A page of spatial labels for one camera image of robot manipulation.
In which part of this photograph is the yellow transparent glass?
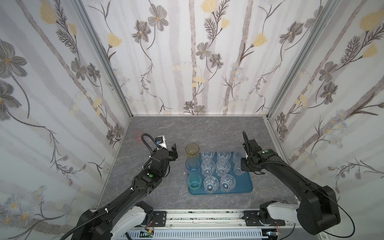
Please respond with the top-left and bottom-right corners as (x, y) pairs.
(185, 143), (200, 159)

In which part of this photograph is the white frosted glass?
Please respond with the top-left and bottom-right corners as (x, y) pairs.
(220, 174), (236, 192)
(233, 150), (246, 176)

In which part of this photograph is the blue frosted glass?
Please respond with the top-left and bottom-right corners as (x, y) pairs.
(185, 158), (201, 175)

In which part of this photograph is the green frosted glass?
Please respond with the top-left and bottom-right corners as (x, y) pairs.
(187, 173), (202, 191)

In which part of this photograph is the clear faceted glass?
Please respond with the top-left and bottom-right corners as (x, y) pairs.
(204, 176), (220, 194)
(201, 147), (215, 161)
(217, 148), (232, 161)
(216, 159), (231, 178)
(201, 160), (216, 178)

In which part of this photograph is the pink transparent glass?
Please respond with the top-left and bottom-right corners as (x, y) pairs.
(132, 129), (144, 144)

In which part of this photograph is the teal plastic tray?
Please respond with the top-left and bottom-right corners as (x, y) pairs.
(187, 152), (253, 195)

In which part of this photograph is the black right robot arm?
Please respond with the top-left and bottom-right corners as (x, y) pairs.
(241, 132), (343, 235)

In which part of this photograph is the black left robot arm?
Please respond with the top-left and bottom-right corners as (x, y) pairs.
(61, 133), (178, 240)

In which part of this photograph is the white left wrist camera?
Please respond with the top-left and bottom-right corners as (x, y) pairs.
(155, 136), (167, 150)

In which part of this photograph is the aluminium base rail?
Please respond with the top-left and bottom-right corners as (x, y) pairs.
(117, 209), (330, 240)

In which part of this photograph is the white slotted cable duct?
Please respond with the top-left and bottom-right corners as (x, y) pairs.
(127, 229), (268, 240)

